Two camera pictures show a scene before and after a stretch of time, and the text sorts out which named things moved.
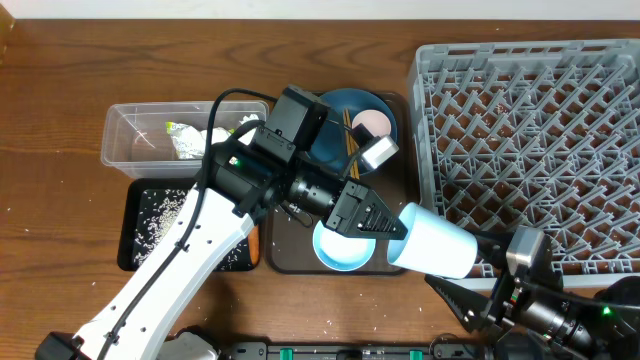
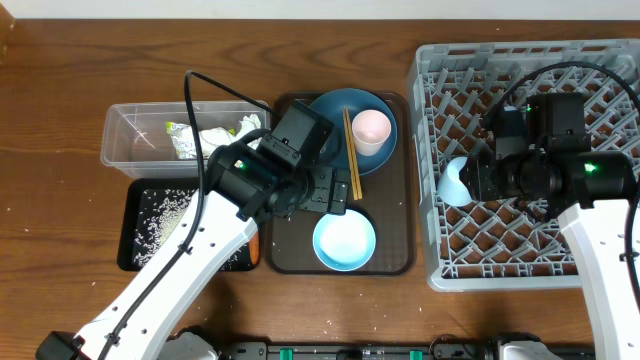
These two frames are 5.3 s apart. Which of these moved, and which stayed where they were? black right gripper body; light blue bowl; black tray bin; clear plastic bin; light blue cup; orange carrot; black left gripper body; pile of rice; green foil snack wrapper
Moved: light blue cup; black left gripper body; black right gripper body
Stayed: black tray bin; orange carrot; clear plastic bin; green foil snack wrapper; light blue bowl; pile of rice
